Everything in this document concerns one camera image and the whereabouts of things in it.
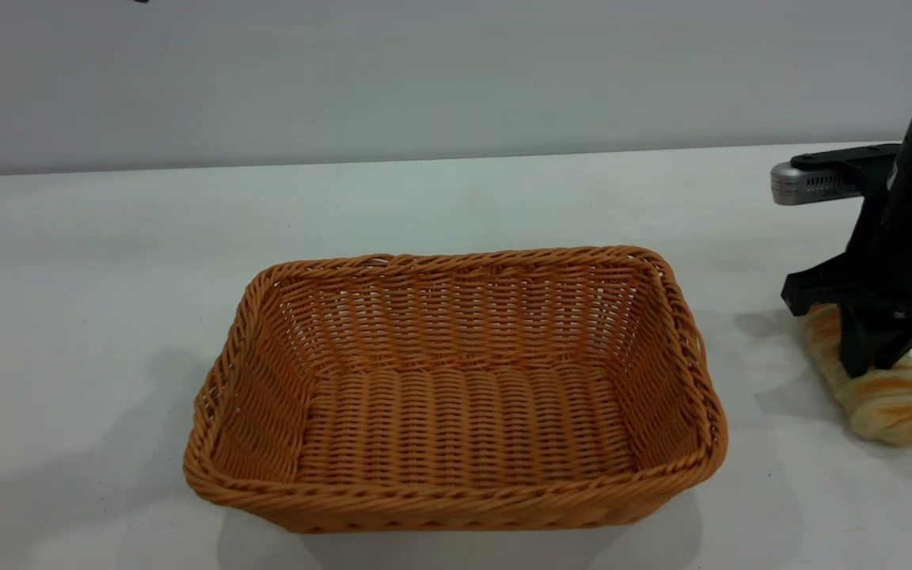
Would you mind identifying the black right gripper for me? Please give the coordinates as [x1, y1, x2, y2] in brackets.
[781, 198, 912, 378]

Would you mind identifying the striped bread roll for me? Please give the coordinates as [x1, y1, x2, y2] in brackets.
[798, 305, 912, 448]

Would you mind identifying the orange woven wicker basket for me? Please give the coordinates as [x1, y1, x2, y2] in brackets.
[183, 245, 729, 534]

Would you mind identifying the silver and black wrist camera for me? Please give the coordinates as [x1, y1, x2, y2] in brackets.
[770, 142, 902, 207]

